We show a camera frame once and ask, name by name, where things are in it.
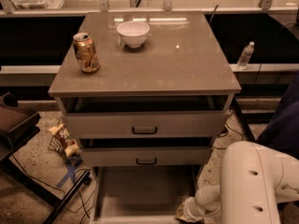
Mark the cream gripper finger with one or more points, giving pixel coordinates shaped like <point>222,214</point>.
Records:
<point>179,213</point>

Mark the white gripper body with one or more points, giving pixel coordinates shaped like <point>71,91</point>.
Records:
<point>191,209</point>

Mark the grey bottom drawer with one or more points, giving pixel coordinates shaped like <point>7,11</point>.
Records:
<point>141,194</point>

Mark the grey drawer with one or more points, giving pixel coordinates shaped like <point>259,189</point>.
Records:
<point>128,117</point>
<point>141,194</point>
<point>146,151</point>

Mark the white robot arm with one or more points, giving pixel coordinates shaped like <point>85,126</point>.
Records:
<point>254,179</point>

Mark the grey middle drawer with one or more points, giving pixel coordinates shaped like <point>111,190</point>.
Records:
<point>146,151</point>

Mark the grey drawer cabinet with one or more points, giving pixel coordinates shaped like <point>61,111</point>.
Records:
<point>180,57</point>

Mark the grey top drawer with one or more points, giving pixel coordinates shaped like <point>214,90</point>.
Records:
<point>128,117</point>

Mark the blue tape cross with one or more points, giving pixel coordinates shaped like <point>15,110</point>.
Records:
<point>71,167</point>

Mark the dark blue office chair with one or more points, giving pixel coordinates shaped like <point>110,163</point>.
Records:
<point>282,131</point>

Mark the brown chip bag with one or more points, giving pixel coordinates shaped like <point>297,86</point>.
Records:
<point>69,145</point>

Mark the clear plastic water bottle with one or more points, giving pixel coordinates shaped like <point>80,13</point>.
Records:
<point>245,56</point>

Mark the white ceramic bowl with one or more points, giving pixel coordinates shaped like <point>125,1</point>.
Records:
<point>133,33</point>

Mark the dark stand left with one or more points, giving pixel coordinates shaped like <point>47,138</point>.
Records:
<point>19,205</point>

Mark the crushed gold soda can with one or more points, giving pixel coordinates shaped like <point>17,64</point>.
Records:
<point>85,52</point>

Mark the small wire basket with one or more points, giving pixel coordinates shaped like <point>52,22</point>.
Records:
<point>55,146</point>

